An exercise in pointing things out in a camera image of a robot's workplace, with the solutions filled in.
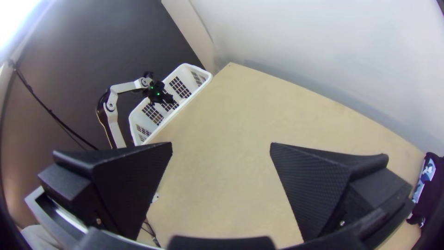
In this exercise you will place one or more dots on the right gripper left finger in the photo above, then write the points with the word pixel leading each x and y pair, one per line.
pixel 118 187

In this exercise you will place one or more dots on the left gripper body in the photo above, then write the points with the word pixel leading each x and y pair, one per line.
pixel 157 93

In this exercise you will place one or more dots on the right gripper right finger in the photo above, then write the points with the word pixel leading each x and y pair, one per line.
pixel 312 187

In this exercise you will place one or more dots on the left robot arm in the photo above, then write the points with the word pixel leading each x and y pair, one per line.
pixel 112 116

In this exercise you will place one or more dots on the white laundry basket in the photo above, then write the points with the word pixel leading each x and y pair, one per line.
pixel 135 126

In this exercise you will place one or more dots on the pile of folded clothes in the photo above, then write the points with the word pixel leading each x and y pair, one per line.
pixel 432 194

